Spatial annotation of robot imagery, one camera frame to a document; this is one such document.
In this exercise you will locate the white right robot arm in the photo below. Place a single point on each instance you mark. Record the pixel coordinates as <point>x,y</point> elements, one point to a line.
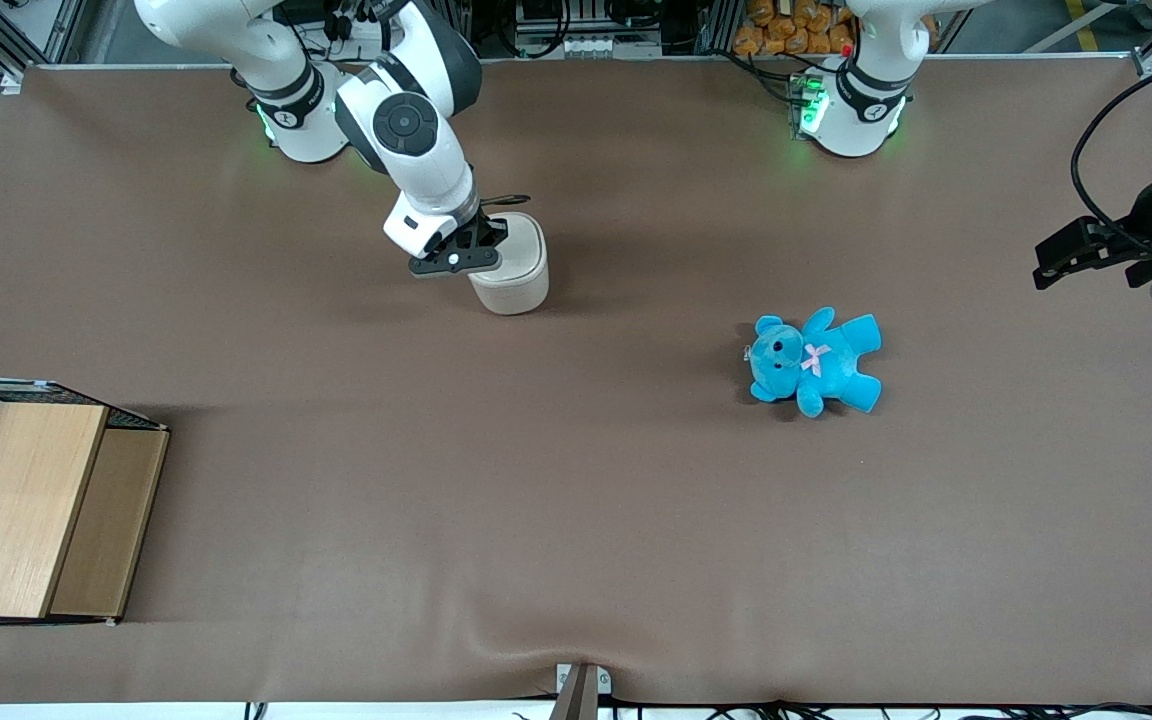
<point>406,125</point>

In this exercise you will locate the grey metal table clamp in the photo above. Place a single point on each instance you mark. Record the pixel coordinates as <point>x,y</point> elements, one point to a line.
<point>582,690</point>

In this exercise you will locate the white trash can lid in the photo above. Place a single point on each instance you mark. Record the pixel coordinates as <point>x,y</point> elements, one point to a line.
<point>524,245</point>

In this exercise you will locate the white terminal block strip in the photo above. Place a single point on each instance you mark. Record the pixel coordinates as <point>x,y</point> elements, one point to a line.
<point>596,46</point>

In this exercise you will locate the beige trash can body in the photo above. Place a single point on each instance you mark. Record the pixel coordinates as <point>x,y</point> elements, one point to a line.
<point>511,298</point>

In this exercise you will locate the orange plush toys pile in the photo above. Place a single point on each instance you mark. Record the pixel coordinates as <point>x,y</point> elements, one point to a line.
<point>796,30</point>

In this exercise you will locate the brown table mat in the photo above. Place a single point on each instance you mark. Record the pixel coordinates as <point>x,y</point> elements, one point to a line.
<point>576,500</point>

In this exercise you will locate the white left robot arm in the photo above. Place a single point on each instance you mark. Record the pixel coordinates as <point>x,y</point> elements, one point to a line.
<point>861,120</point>

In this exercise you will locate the blue teddy bear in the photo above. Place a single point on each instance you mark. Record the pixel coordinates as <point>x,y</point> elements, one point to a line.
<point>821,365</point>

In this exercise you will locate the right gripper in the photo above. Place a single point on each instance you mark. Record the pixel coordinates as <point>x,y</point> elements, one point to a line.
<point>485,230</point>

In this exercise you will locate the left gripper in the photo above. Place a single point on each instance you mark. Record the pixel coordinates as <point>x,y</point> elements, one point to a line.
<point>1133,243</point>

